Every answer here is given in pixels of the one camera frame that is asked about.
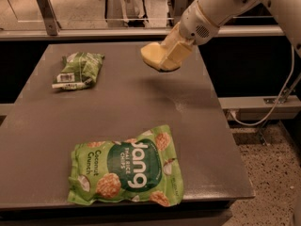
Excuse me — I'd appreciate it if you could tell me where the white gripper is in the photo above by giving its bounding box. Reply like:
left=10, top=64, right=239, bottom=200
left=161, top=0, right=219, bottom=65

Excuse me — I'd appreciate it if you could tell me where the yellow sponge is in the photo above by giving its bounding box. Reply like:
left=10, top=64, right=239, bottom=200
left=140, top=42, right=181, bottom=72

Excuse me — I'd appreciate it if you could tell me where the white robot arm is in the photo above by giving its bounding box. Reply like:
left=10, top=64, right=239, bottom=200
left=159, top=0, right=301, bottom=72

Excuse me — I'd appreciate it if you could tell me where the small crumpled green bag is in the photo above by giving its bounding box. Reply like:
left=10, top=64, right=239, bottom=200
left=52, top=52, right=104, bottom=90

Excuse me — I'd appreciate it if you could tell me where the green rice chip bag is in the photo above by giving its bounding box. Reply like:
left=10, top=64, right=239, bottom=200
left=68, top=125, right=184, bottom=207

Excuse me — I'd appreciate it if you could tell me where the glass barrier panel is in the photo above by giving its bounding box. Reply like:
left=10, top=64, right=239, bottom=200
left=0, top=0, right=277, bottom=30

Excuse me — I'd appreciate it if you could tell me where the right metal bracket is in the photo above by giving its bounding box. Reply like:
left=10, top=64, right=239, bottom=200
left=174, top=0, right=188, bottom=24

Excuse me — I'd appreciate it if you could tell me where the metal bracket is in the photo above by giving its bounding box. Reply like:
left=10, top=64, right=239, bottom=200
left=36, top=0, right=59, bottom=36
left=174, top=0, right=188, bottom=24

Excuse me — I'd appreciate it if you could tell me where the white cable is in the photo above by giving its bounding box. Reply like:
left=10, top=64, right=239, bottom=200
left=230, top=44, right=296, bottom=127

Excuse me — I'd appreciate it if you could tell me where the left metal bracket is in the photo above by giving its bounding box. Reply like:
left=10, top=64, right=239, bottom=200
left=36, top=0, right=59, bottom=36

